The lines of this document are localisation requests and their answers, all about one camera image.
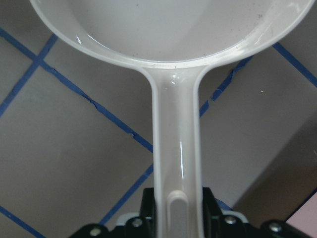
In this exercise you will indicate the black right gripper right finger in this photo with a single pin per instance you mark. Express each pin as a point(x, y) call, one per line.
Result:
point(221, 223)

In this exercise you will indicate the beige plastic dustpan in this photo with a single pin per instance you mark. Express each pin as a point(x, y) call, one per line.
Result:
point(173, 43)

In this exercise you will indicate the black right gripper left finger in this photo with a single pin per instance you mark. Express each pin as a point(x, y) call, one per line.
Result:
point(145, 224)

